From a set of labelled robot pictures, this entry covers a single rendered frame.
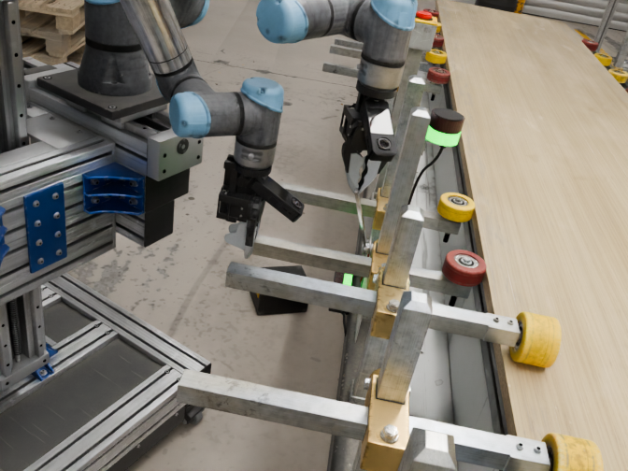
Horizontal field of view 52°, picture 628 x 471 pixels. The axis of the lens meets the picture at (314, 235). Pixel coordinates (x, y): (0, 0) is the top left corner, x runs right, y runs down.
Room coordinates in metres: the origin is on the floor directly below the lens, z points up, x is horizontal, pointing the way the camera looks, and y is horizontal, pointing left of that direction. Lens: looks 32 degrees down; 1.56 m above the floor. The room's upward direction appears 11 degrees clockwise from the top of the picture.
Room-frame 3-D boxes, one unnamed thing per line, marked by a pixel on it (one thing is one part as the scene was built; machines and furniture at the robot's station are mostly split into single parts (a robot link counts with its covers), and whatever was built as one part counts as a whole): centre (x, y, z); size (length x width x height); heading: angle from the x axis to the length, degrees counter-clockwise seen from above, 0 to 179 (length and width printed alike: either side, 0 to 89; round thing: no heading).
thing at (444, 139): (1.11, -0.19, 1.14); 0.06 x 0.06 x 0.02
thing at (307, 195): (1.33, -0.11, 0.84); 0.43 x 0.03 x 0.04; 88
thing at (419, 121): (1.11, -0.15, 0.93); 0.03 x 0.03 x 0.48; 88
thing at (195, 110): (1.04, 0.23, 1.12); 0.11 x 0.11 x 0.08; 34
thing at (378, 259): (1.09, -0.15, 0.85); 0.13 x 0.06 x 0.05; 178
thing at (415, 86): (1.36, -0.15, 0.91); 0.03 x 0.03 x 0.48; 88
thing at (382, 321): (0.84, -0.14, 0.95); 0.13 x 0.06 x 0.05; 178
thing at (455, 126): (1.11, -0.19, 1.16); 0.06 x 0.06 x 0.02
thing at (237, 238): (1.07, 0.14, 0.86); 0.06 x 0.03 x 0.09; 89
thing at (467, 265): (1.07, -0.30, 0.85); 0.08 x 0.08 x 0.11
